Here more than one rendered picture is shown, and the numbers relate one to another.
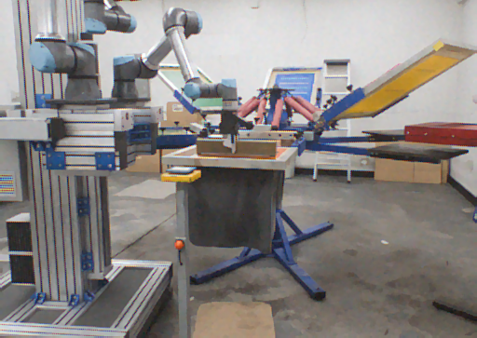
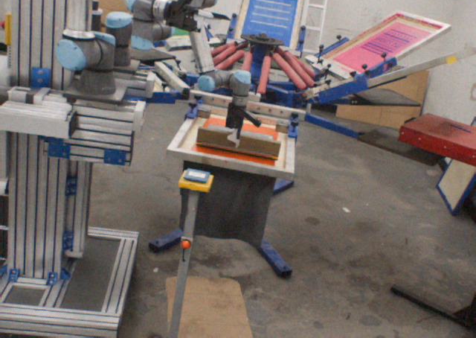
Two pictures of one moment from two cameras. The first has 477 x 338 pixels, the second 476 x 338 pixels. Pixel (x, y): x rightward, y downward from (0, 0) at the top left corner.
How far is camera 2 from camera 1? 1.00 m
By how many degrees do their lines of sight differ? 17
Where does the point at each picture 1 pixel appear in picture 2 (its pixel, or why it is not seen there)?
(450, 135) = (442, 146)
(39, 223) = (19, 201)
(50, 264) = (27, 242)
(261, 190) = (262, 190)
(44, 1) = not seen: outside the picture
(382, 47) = not seen: outside the picture
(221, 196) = (220, 190)
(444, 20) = not seen: outside the picture
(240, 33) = not seen: outside the picture
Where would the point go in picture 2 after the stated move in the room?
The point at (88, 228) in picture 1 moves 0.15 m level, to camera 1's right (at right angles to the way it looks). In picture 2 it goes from (73, 208) to (105, 210)
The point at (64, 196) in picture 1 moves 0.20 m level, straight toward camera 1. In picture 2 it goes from (53, 176) to (66, 195)
